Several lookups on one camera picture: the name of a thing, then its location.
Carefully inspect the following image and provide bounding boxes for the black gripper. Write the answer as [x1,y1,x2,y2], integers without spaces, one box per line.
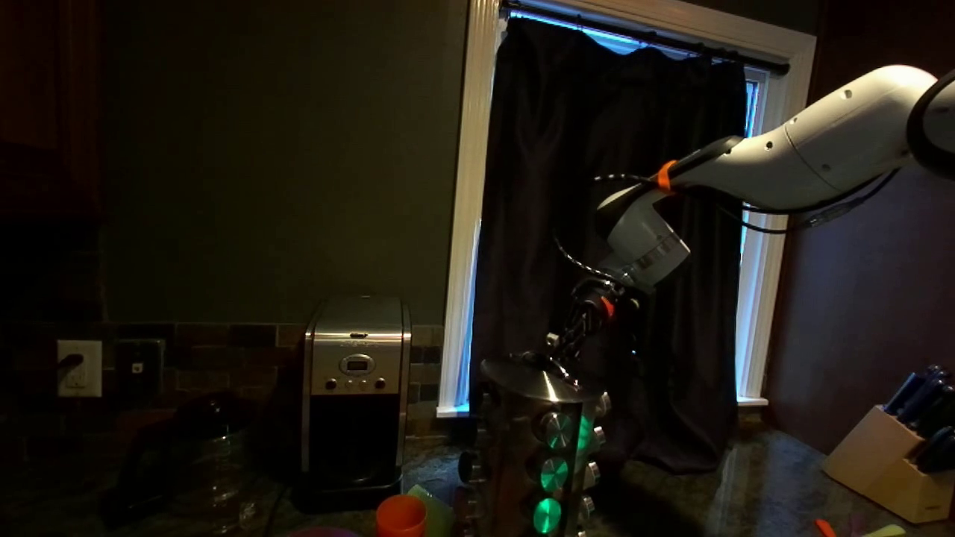
[554,276,644,372]

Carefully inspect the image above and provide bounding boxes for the white window frame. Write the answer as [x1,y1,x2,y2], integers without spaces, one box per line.
[433,0,820,420]

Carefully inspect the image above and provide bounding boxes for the dark window curtain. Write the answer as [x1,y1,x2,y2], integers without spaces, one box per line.
[467,14,751,478]

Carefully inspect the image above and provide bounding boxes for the wooden knife block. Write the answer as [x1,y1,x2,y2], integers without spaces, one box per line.
[820,402,955,528]

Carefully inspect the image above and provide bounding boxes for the stainless steel coffee maker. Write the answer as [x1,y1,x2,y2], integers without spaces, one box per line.
[299,294,415,494]

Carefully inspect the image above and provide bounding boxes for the black knife handle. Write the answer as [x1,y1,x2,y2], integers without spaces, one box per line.
[906,393,955,478]

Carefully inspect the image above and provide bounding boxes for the orange plastic cup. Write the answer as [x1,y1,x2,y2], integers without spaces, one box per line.
[372,491,429,537]

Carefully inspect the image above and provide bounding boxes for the glass coffee carafe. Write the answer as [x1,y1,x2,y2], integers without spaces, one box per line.
[115,397,262,531]

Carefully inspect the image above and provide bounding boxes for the dark wall switch plate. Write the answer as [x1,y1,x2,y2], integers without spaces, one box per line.
[112,338,167,400]

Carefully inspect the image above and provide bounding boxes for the yellow-green plastic cup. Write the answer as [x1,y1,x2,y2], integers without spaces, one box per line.
[402,481,460,537]

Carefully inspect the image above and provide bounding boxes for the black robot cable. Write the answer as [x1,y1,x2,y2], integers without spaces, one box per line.
[552,166,905,293]

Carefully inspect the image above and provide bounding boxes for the white wall outlet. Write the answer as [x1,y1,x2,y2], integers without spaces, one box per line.
[54,338,106,400]

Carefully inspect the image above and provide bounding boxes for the blue knife handle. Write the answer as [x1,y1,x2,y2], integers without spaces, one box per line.
[881,360,949,423]

